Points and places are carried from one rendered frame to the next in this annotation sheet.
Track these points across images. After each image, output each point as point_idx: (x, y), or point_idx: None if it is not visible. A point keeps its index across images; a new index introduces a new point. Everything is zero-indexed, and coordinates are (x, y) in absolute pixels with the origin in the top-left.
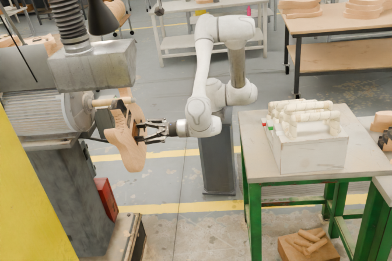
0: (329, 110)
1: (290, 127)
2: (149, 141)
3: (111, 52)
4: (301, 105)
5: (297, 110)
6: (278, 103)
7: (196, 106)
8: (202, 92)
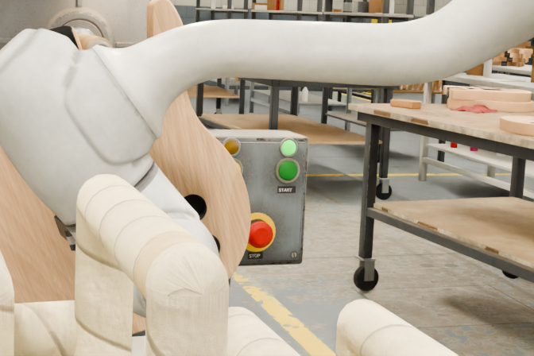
0: (147, 337)
1: None
2: (58, 222)
3: None
4: (107, 198)
5: (92, 232)
6: (367, 300)
7: (5, 48)
8: (142, 52)
